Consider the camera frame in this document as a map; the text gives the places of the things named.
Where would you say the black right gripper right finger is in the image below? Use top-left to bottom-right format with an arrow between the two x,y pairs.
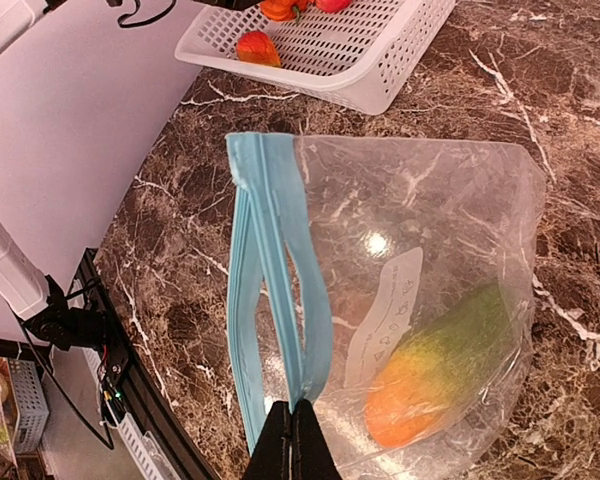
291,399 -> 340,480

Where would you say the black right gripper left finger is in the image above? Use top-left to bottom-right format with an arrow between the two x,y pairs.
242,401 -> 292,480

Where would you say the orange green toy mango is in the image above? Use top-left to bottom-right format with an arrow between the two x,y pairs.
364,284 -> 515,448

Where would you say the clear zip bag blue zipper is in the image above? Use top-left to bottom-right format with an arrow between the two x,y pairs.
226,133 -> 546,479

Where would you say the red toy pepper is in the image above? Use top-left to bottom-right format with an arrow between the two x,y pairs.
236,31 -> 282,68

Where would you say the orange toy pumpkin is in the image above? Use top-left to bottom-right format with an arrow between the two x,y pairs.
259,0 -> 311,22

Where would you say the pink toy fruit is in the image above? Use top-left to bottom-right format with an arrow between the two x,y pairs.
313,0 -> 352,13

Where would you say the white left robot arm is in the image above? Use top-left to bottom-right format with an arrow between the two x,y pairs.
0,0 -> 107,351

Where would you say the blue basket with toys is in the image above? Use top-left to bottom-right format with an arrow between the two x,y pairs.
0,357 -> 49,461

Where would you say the white perforated plastic basket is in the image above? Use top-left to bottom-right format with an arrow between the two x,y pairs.
175,0 -> 456,115

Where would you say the white slotted cable duct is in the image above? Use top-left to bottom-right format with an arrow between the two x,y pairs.
82,349 -> 179,480

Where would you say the black front frame rail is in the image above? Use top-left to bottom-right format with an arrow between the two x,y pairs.
74,248 -> 218,479

